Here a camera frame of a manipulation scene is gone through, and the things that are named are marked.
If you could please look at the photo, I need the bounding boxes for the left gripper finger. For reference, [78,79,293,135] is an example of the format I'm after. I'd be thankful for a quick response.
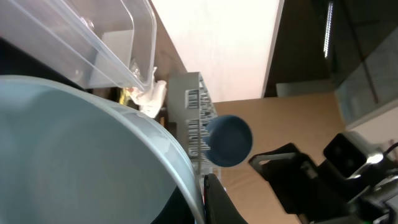
[204,174,248,224]

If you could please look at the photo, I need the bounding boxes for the blue plate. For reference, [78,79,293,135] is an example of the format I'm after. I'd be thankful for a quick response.
[203,115,253,167]

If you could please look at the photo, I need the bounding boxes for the white napkin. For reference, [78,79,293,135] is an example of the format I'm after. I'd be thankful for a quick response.
[129,80,167,118]

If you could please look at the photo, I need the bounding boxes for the yellow snack wrapper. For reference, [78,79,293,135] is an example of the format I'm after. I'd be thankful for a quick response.
[119,88,134,105]

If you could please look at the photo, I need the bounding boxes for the bowl of rice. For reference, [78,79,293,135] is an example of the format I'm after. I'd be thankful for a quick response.
[1,75,205,223]

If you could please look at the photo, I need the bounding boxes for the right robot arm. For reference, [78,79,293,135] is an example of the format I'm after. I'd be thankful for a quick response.
[249,131,397,223]

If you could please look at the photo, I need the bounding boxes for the grey dishwasher rack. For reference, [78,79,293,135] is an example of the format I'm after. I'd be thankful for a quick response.
[167,72,219,175]

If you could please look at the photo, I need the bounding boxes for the cardboard box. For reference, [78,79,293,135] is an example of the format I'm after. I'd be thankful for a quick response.
[215,92,345,223]

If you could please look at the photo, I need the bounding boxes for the clear plastic bin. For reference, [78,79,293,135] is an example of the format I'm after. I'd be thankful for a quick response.
[1,0,157,91]

